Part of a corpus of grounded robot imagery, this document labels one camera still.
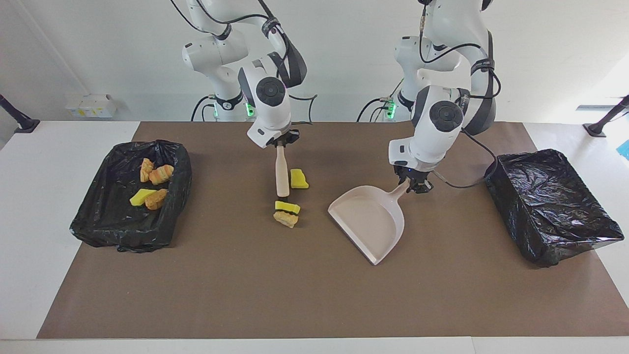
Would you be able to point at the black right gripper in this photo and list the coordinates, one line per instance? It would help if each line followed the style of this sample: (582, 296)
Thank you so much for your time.
(287, 136)

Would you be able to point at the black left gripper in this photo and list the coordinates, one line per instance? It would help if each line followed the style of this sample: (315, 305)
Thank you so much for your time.
(415, 176)

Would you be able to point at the beige brush black bristles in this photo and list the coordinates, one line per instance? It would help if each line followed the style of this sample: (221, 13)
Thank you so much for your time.
(282, 172)

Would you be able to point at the yellow sponge block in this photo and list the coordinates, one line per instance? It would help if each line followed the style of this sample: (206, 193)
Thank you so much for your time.
(298, 179)

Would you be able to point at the beige plastic dustpan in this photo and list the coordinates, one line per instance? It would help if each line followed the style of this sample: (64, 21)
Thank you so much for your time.
(368, 221)

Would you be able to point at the yellow notched sponge piece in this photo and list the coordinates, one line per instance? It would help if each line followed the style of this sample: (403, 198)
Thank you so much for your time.
(287, 207)

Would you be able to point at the beige sponge piece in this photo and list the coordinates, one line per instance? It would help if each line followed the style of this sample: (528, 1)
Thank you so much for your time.
(286, 219)

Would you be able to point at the striped round bread toy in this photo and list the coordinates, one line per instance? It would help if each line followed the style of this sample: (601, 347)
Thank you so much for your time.
(162, 174)

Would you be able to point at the brown bread loaf toy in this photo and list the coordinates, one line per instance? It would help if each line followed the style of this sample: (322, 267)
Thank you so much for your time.
(157, 199)

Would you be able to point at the beige toast slice toy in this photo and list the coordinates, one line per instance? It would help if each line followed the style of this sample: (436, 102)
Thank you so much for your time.
(146, 169)

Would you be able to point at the yellow sponge wedge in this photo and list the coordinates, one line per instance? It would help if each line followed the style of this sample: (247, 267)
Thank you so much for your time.
(140, 197)

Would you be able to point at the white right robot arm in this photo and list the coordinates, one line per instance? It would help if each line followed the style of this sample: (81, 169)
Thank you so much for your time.
(270, 108)

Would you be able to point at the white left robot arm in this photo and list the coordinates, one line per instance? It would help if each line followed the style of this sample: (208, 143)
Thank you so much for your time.
(437, 132)

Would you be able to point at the black bag lined bin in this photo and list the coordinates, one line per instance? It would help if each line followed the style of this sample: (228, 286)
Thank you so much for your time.
(550, 206)
(103, 221)

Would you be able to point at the green lit base module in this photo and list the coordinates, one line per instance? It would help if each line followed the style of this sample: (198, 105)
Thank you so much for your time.
(249, 109)
(391, 109)

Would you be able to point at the brown table mat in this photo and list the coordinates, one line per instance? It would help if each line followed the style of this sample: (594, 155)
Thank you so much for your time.
(245, 295)

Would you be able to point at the black stand leg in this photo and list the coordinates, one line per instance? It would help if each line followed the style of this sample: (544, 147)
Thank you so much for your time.
(22, 120)
(602, 123)

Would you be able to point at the blue object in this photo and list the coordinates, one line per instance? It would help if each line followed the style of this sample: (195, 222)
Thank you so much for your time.
(625, 149)

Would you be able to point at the white wall socket boxes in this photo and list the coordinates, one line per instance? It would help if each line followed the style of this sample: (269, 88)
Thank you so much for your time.
(91, 105)

